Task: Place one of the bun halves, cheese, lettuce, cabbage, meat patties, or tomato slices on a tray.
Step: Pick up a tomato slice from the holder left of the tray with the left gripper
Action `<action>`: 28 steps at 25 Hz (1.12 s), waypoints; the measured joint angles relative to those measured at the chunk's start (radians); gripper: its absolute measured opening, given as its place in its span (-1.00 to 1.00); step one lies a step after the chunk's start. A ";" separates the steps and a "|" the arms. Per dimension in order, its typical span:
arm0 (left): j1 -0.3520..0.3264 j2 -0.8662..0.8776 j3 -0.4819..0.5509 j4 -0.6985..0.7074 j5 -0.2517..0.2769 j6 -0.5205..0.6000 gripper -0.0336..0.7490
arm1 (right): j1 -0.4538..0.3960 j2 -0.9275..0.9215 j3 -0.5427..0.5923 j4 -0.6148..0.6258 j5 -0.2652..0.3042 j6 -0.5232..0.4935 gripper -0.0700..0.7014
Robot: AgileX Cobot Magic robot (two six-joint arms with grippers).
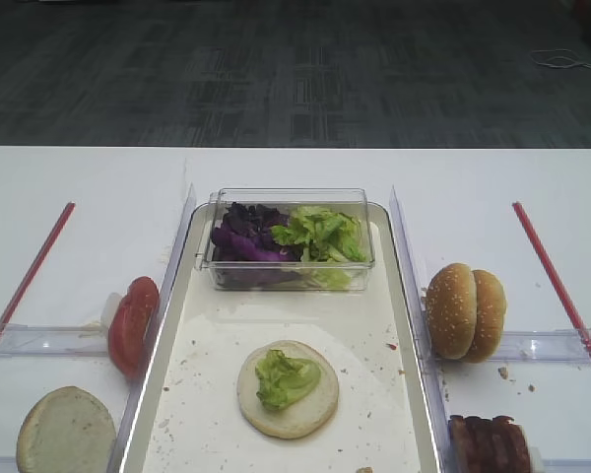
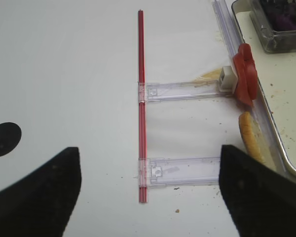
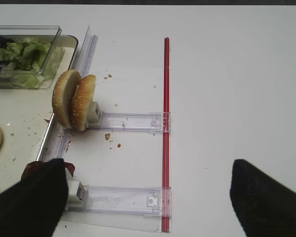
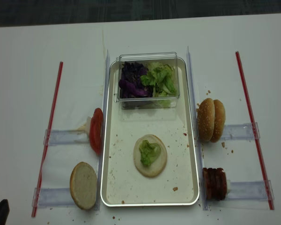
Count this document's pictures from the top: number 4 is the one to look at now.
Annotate white pusher block patties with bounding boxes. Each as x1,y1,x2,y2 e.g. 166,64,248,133
226,180,231,195

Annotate clear pusher track tomato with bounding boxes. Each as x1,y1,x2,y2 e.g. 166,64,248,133
44,129,89,146

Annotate green lettuce in box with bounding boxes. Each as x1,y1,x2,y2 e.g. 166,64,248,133
141,62,177,98

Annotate clear pusher track sesame buns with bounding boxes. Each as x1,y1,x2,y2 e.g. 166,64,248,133
220,122,260,141

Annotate red tomato slices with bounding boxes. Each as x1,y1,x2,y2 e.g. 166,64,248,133
89,108,103,156

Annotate clear pusher track bun bottom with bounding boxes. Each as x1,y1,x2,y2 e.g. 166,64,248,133
32,188,75,208

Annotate clear pusher track patties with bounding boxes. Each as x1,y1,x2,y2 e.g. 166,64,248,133
226,180,274,201

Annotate sesame bun half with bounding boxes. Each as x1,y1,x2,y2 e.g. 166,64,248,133
197,98,215,142
210,99,226,143

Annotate sesame bun right half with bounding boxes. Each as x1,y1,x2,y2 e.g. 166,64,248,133
210,99,226,143

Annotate sesame bun left half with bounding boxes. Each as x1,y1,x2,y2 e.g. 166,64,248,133
197,98,215,142

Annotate purple cabbage leaves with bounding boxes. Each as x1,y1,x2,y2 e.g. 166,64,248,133
118,62,153,98

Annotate stack of meat patties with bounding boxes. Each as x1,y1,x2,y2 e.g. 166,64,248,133
203,168,227,201

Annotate left red strip rail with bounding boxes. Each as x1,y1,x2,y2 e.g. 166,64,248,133
31,61,63,218

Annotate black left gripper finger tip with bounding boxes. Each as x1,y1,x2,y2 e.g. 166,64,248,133
0,199,9,225

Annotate lettuce piece on bun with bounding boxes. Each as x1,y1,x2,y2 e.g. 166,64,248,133
139,140,162,166

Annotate clear plastic salad box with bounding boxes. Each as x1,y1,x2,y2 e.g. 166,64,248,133
114,52,180,109

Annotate right red strip rail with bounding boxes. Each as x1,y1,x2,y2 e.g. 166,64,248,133
235,51,275,210

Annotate bun bottom on tray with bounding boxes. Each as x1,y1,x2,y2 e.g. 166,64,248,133
133,134,167,178

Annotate red strip rail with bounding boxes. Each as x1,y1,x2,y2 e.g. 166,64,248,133
235,51,275,210
31,61,63,218

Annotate white rectangular tray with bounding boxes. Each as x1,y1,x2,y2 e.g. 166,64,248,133
101,58,200,207

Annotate bun half cut side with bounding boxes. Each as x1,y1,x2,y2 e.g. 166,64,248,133
70,162,97,210

